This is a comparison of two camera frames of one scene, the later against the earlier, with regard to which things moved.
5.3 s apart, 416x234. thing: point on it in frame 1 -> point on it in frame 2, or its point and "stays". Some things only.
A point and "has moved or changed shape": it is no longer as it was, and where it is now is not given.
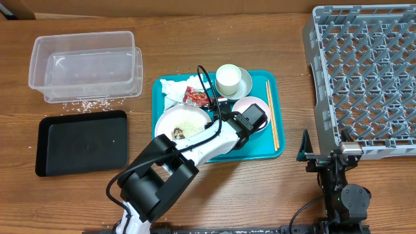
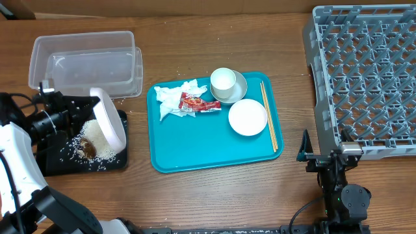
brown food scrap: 177,133 -> 89,149
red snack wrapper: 195,97 has moved or changed shape
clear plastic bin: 73,67 stays
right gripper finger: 305,147 stays
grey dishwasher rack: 363,58 stays
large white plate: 180,121 -> 110,119
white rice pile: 190,128 -> 91,130
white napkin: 175,90 has moved or changed shape
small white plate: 244,103 has moved or changed shape
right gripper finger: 344,136 stays
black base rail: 268,229 stays
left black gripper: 209,122 -> 70,106
